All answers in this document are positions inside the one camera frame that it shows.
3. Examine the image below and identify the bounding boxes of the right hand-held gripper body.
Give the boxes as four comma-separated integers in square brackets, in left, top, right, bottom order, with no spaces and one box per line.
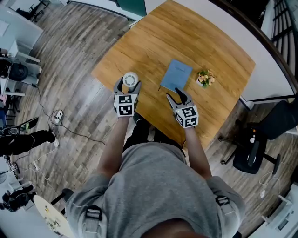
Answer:
[172,99,200,129]

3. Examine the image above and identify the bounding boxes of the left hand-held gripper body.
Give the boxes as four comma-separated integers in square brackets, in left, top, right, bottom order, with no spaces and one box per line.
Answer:
[113,92,140,118]

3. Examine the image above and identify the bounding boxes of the white handheld fan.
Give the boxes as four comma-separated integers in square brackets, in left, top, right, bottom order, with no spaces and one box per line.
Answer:
[122,72,140,93]

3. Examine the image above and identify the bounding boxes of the person's right forearm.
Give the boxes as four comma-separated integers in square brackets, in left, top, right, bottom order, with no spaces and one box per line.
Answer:
[185,126,212,179]

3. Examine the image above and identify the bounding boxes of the person's left forearm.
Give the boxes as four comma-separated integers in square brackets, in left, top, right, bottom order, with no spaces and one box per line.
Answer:
[97,116,131,174]

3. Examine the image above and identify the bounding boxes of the white desk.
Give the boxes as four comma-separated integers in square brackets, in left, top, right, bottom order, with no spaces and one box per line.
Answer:
[0,4,44,65]

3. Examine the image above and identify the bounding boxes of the blue notebook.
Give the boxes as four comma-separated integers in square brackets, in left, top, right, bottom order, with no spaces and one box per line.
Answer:
[160,59,193,93]

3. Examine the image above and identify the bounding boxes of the potted plant in white pot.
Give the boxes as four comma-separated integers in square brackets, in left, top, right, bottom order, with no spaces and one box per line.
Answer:
[196,69,215,89]

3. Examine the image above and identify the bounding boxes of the person's black trousers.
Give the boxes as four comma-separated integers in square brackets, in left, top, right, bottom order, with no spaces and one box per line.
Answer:
[122,112,187,159]

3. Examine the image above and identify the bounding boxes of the large black office chair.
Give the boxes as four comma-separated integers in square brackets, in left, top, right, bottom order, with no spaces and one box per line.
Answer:
[220,96,298,174]

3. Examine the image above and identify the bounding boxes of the person's grey shirt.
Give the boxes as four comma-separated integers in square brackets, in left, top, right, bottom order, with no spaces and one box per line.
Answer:
[65,141,246,238]

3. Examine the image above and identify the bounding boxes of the green partition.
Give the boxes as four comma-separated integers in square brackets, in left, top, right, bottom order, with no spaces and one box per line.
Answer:
[115,0,147,17]

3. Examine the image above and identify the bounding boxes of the black and green board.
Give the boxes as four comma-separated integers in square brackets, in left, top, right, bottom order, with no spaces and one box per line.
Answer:
[20,117,40,133]

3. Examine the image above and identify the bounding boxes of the black mesh chair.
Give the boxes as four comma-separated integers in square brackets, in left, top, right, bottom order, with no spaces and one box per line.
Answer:
[8,63,29,81]

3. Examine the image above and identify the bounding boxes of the black stool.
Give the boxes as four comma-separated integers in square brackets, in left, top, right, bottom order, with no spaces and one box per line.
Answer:
[50,188,75,206]

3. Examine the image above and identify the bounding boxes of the round light wooden table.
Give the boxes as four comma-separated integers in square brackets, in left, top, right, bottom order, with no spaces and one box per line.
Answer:
[33,194,70,238]

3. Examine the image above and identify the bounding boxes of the white metal rack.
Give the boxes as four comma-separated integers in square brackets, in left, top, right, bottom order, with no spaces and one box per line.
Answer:
[260,190,298,233]

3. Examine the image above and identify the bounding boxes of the black floor cable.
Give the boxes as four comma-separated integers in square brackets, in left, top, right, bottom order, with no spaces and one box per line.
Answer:
[31,83,107,146]

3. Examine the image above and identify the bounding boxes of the grey strap with black buckle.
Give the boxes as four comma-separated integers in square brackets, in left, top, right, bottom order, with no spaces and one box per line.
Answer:
[85,205,103,235]
[215,195,233,216]

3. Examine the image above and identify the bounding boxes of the white charger with cable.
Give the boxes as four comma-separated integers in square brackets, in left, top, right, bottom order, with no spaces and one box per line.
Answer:
[258,171,282,199]

